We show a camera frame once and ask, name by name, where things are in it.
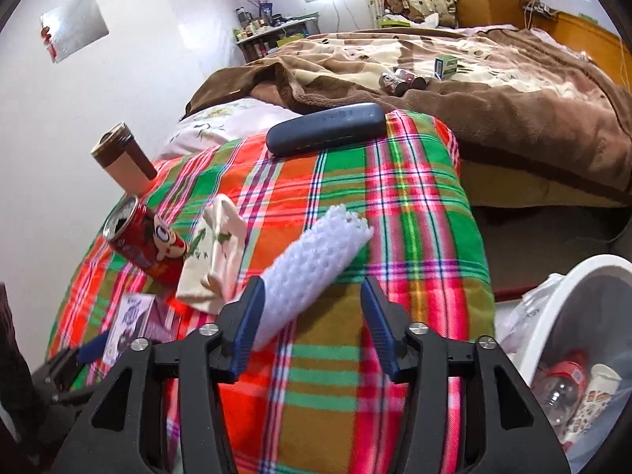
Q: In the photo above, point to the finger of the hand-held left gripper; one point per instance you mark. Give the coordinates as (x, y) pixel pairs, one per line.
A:
(94, 348)

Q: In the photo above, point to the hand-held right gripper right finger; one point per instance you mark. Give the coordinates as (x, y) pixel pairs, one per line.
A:
(377, 326)

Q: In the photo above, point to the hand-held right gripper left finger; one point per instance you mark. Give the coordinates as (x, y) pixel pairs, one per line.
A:
(249, 321)

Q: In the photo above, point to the clear plastic bottle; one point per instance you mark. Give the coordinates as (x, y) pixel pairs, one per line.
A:
(563, 390)

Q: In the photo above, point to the white trash bin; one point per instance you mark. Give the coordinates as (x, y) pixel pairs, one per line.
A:
(592, 269)

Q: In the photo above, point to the patterned paper cup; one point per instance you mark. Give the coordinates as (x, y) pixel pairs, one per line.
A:
(597, 390)

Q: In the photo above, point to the purple printed packet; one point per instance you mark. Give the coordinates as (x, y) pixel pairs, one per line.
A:
(133, 321)

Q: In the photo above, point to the cream tissue packet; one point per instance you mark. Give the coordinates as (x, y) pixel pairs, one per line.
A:
(212, 256)

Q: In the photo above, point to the plaid tablecloth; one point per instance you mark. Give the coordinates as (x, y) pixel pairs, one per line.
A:
(321, 405)

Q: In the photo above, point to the red drink can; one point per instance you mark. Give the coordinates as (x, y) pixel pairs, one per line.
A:
(133, 247)

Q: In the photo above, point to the white bin liner bag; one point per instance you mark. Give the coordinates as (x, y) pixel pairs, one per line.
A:
(538, 306)

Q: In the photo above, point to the brown and pink tumbler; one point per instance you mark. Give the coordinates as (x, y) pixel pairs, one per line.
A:
(128, 163)

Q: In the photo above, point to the pink floral bed sheet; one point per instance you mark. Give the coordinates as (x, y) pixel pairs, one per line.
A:
(222, 123)

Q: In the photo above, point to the dark blue glasses case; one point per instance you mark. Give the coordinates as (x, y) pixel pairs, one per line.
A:
(321, 131)

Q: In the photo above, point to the tan bed base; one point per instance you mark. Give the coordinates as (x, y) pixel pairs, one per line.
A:
(533, 185)

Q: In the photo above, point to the dark small jars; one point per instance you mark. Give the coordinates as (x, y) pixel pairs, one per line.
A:
(402, 81)

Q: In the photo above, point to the brown blanket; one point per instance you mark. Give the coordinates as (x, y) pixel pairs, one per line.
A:
(518, 108)

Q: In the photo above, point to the small green box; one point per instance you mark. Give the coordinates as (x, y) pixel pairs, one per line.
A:
(447, 66)

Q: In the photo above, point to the row of bottles and jars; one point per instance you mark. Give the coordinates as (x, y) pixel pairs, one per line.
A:
(256, 24)

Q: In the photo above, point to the brown teddy bear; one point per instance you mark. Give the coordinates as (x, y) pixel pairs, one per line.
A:
(397, 5)

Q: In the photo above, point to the wooden headboard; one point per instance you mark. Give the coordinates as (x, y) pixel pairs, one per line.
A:
(582, 39)

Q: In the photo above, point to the white wall shelf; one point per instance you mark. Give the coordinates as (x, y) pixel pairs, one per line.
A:
(276, 39)

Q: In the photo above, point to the silver wall poster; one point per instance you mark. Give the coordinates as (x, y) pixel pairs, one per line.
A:
(74, 27)

